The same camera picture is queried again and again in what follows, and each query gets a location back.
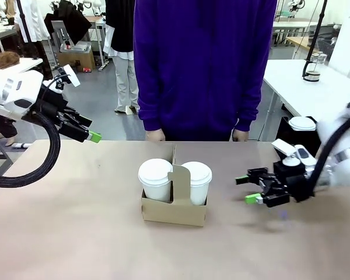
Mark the person's right forearm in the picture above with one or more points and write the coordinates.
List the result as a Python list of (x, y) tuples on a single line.
[(150, 105)]

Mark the white tray on box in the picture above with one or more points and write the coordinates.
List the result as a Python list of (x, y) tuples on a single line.
[(76, 46)]

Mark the white table with brown fur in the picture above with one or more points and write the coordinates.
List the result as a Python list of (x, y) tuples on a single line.
[(29, 64)]

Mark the person's left forearm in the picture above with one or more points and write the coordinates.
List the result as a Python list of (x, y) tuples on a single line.
[(248, 105)]

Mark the glass french press pitcher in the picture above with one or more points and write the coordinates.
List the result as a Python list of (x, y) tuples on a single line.
[(312, 71)]

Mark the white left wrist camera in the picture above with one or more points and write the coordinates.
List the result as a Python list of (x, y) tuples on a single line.
[(70, 76)]

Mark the brown cardboard box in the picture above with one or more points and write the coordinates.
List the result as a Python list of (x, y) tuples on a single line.
[(76, 59)]

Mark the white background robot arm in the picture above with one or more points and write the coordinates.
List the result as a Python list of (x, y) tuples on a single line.
[(296, 4)]

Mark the large white table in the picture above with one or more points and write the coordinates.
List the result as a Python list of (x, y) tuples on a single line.
[(291, 84)]

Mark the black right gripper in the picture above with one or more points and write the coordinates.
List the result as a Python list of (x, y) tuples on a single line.
[(294, 182)]

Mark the brown cardboard cup carrier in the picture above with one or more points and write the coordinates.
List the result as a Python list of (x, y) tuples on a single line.
[(175, 213)]

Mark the person's right hand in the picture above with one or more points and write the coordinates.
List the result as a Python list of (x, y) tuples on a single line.
[(155, 136)]

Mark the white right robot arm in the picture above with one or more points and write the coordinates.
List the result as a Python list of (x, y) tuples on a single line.
[(344, 163)]

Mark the bystander in white trousers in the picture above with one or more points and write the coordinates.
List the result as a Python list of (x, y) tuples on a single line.
[(128, 81)]

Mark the purple sweater torso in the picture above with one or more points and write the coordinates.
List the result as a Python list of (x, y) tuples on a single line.
[(201, 58)]

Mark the person's left hand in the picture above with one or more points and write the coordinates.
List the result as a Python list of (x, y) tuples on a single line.
[(240, 136)]

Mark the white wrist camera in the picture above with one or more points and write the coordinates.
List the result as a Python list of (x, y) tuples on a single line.
[(286, 148), (70, 76)]

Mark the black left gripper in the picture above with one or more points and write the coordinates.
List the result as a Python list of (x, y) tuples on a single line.
[(51, 109)]

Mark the person's dark trousers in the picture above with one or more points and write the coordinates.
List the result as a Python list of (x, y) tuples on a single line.
[(198, 136)]

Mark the brown furry pile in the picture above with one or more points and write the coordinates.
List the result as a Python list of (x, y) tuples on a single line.
[(3, 59)]

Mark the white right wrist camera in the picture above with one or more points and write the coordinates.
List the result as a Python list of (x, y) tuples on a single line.
[(286, 148)]

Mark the black stand pole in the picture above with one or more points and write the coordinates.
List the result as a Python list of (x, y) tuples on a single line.
[(318, 29)]

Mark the bystander in white coat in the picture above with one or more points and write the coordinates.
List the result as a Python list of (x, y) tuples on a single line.
[(32, 23)]

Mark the white lidded cup on side table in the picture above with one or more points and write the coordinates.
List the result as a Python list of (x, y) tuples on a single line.
[(301, 124)]

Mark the white plastic cup lid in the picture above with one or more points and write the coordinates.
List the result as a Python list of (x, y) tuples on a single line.
[(154, 172), (199, 172)]

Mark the black hanging cloth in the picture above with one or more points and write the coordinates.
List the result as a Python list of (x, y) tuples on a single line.
[(70, 20)]

